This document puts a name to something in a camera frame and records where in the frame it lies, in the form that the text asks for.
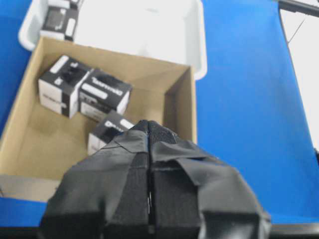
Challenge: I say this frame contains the black white box in tray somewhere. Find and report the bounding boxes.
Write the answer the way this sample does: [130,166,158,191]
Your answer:
[39,0,83,41]

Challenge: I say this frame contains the black white box upper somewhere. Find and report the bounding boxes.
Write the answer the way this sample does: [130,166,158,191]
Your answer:
[38,55,93,118]

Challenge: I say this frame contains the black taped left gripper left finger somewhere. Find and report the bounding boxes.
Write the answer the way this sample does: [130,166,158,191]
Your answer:
[40,120,150,239]

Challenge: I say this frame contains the black white box lower middle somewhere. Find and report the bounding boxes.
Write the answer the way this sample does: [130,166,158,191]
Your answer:
[87,110,134,155]

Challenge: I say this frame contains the white plastic tray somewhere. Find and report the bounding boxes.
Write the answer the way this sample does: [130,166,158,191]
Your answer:
[18,0,208,81]

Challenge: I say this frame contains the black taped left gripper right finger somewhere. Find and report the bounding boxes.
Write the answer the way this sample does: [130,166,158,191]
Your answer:
[149,121,271,239]

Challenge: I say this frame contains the brown cardboard box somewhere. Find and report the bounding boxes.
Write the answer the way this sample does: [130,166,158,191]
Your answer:
[0,38,197,202]

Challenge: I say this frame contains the black aluminium frame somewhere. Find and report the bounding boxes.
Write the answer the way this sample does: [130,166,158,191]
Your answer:
[278,0,319,17]

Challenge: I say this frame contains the black white small box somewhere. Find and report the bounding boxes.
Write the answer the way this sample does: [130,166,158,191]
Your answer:
[79,68,133,121]

